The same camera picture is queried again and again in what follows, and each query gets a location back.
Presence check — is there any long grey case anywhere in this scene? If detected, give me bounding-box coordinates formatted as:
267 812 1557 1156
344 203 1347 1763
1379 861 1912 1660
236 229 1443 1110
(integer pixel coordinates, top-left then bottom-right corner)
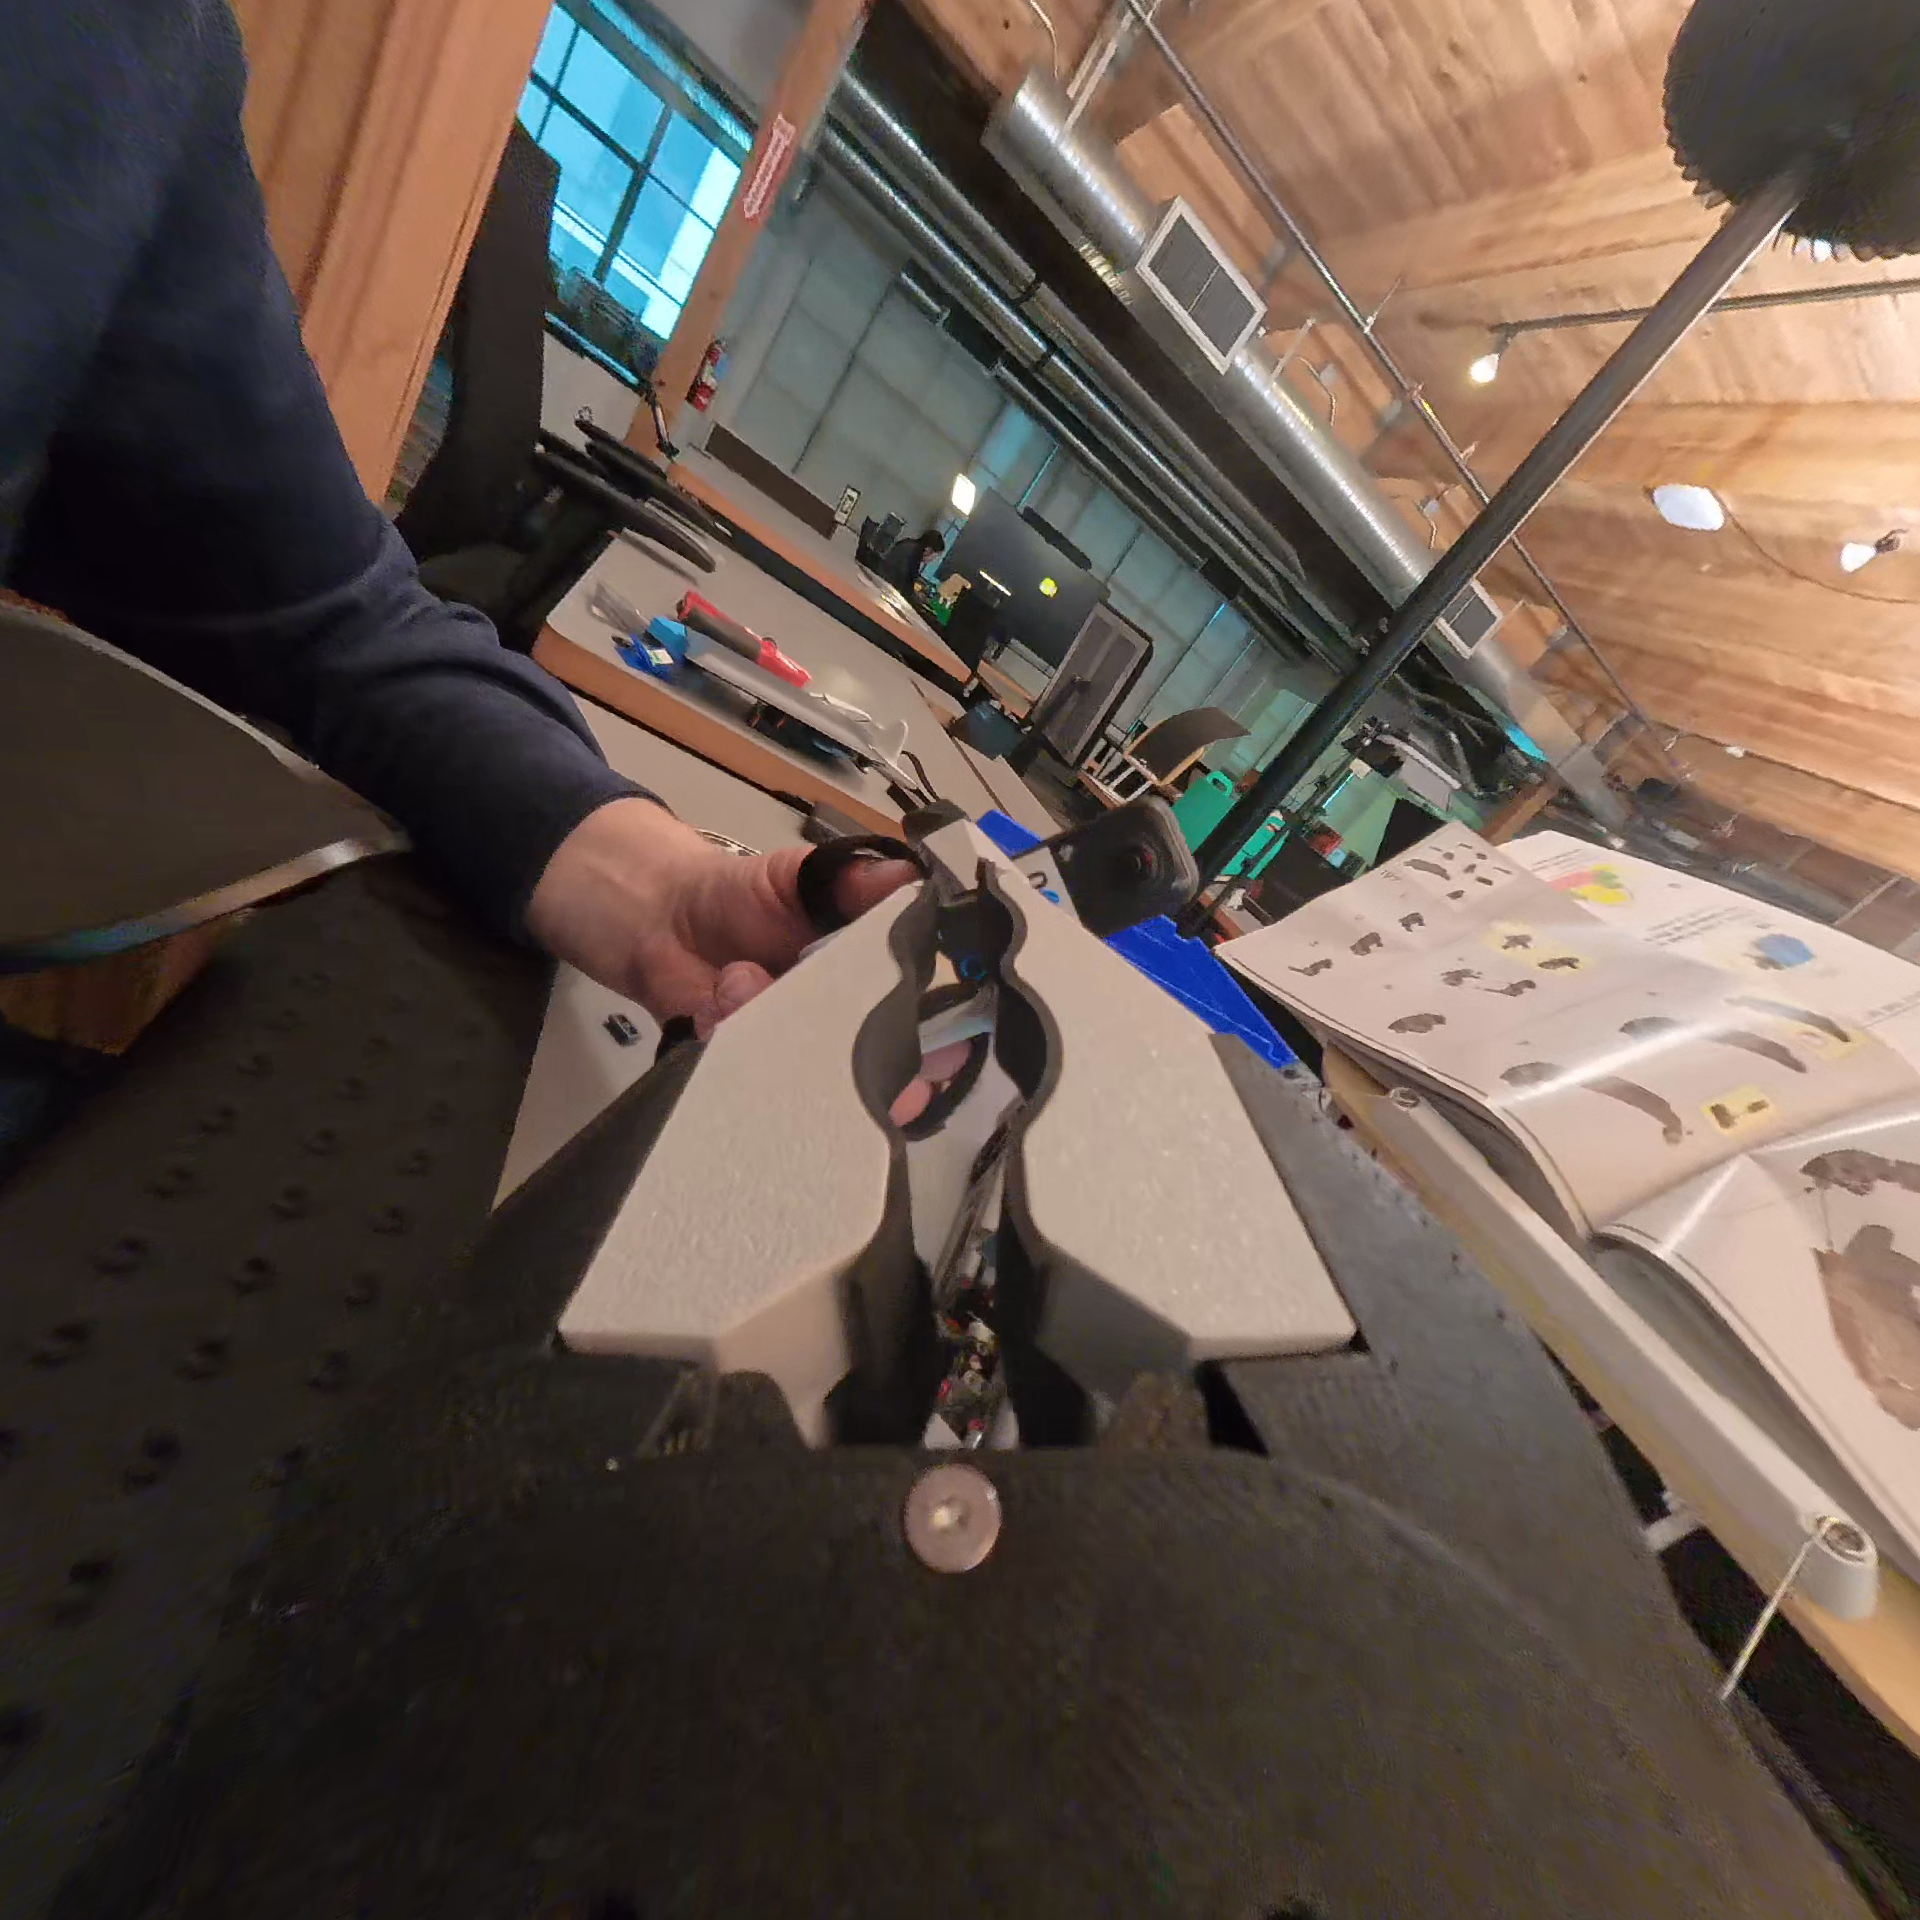
681 644 911 769

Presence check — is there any person's left hand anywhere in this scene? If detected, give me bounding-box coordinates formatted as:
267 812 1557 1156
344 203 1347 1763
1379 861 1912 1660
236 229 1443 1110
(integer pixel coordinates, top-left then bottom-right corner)
525 801 980 1129

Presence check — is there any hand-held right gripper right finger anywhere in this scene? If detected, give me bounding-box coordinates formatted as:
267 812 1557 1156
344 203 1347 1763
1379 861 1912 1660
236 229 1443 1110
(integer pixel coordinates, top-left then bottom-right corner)
977 860 1363 1444

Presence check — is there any black office chair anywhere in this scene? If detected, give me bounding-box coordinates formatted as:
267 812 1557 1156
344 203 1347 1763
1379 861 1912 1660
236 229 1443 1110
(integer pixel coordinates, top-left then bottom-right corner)
394 127 729 649

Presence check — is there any person's left forearm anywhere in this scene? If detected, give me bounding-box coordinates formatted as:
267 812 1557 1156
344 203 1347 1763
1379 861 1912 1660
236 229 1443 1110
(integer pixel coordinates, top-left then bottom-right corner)
0 0 653 963

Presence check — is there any lego car model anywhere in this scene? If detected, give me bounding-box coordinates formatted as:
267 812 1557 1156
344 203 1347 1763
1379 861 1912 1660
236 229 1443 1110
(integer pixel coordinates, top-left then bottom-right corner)
930 1110 1009 1449

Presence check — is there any black stand pole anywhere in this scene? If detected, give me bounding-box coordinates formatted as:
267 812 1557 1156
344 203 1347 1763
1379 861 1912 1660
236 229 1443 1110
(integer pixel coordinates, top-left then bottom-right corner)
1177 171 1808 935

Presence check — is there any green container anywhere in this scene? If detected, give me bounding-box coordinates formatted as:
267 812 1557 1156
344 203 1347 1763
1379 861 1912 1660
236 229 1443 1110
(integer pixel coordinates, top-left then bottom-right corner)
1171 773 1277 857

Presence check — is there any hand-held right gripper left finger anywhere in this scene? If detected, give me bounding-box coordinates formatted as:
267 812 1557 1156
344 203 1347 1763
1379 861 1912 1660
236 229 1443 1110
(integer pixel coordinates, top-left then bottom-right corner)
559 882 947 1444

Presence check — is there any red black hand tool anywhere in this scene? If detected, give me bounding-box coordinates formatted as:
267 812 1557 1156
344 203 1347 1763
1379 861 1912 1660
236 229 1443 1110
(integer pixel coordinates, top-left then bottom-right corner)
674 589 817 687

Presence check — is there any printed task sheet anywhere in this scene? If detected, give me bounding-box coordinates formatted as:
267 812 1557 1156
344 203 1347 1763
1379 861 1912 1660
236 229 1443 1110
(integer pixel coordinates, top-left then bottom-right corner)
1499 829 1920 1037

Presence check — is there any black round toothed head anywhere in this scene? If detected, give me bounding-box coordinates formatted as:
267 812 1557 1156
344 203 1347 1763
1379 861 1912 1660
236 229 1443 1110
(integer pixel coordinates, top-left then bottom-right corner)
1661 0 1920 261

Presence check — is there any white vent grille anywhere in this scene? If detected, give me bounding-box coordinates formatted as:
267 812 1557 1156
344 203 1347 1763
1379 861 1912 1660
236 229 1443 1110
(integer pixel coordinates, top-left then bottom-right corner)
1136 194 1269 374

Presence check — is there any blue storage bin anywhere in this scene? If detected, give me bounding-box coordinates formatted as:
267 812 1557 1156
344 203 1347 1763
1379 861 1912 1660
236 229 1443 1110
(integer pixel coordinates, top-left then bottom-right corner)
977 810 1298 1070

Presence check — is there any black perforated board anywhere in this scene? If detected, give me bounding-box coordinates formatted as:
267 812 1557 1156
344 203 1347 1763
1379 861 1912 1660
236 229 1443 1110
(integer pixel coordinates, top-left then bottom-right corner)
0 861 564 1920

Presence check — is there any white book stand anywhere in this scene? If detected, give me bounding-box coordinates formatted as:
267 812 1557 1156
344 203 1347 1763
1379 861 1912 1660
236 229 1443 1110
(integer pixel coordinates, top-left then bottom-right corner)
1320 1050 1920 1758

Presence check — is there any curved back chair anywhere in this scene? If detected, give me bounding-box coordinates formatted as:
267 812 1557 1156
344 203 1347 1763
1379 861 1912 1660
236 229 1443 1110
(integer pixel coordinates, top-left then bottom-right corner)
1124 703 1256 797

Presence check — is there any grey metal cabinet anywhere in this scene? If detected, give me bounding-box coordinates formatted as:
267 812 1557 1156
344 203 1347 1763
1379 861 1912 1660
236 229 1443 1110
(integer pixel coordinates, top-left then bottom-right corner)
1036 598 1156 769

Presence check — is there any black monitor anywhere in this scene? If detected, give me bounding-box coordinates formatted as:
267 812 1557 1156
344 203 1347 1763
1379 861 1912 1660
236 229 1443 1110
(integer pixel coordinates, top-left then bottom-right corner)
938 487 1113 663

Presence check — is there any silver air duct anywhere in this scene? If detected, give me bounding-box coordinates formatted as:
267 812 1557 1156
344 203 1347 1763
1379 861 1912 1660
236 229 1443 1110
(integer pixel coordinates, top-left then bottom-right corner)
809 60 1503 722

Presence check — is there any lego instruction booklet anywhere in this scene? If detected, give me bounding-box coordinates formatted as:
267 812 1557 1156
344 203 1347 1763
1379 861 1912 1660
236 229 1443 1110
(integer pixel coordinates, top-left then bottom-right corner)
1217 822 1920 1578

